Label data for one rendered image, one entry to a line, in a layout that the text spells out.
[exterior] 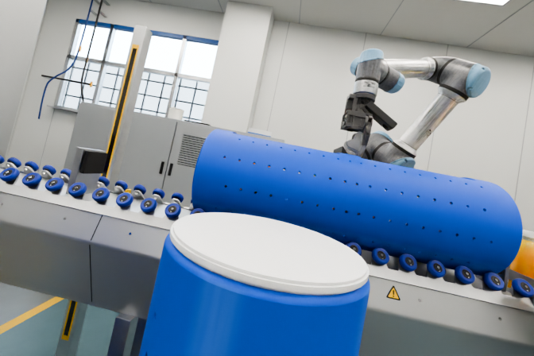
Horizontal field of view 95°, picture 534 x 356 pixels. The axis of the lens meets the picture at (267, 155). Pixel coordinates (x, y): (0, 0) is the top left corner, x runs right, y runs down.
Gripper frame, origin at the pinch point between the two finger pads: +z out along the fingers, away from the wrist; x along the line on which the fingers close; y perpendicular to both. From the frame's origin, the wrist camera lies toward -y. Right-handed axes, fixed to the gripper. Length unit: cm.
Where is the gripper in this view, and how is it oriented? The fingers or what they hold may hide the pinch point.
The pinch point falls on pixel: (360, 157)
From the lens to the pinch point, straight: 85.1
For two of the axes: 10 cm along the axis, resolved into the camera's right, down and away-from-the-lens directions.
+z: -2.0, 9.8, -0.6
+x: -0.5, -0.7, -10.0
